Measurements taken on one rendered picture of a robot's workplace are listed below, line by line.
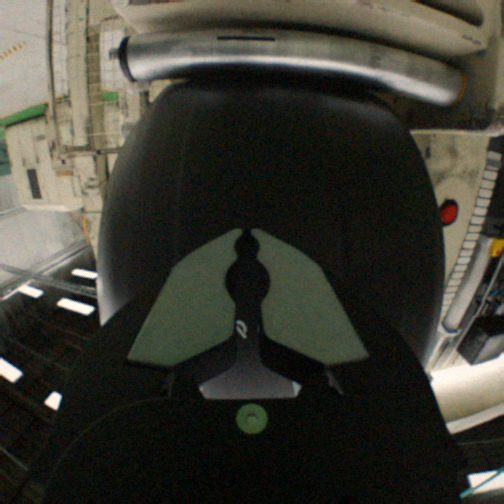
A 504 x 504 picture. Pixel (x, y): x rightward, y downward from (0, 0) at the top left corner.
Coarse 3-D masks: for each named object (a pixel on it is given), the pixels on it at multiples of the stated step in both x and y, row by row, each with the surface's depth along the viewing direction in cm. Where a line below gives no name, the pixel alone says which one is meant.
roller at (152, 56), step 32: (160, 32) 16; (192, 32) 16; (224, 32) 16; (256, 32) 16; (288, 32) 17; (128, 64) 17; (160, 64) 17; (192, 64) 18; (224, 64) 18; (256, 64) 18; (288, 64) 18; (320, 64) 18; (352, 64) 17; (384, 64) 17; (416, 64) 17; (416, 96) 20; (448, 96) 19
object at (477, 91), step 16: (496, 48) 13; (448, 64) 19; (464, 64) 17; (480, 64) 15; (496, 64) 14; (480, 80) 16; (496, 80) 14; (384, 96) 33; (400, 96) 29; (464, 96) 18; (480, 96) 16; (496, 96) 15; (400, 112) 30; (416, 112) 26; (432, 112) 23; (448, 112) 21; (464, 112) 19; (480, 112) 17; (496, 112) 15; (416, 128) 27; (432, 128) 24; (448, 128) 21; (464, 128) 19; (480, 128) 17; (496, 128) 16
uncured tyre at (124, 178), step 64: (192, 128) 15; (256, 128) 15; (320, 128) 16; (384, 128) 16; (128, 192) 14; (192, 192) 14; (256, 192) 14; (320, 192) 14; (384, 192) 14; (128, 256) 14; (320, 256) 14; (384, 256) 14; (256, 384) 14
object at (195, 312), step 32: (192, 256) 9; (224, 256) 9; (192, 288) 8; (224, 288) 8; (160, 320) 6; (192, 320) 7; (224, 320) 7; (160, 352) 6; (192, 352) 6; (224, 352) 6
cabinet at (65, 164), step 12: (48, 108) 316; (60, 108) 312; (48, 120) 325; (60, 120) 321; (48, 132) 334; (60, 132) 330; (48, 144) 345; (72, 144) 335; (60, 168) 360; (72, 168) 354
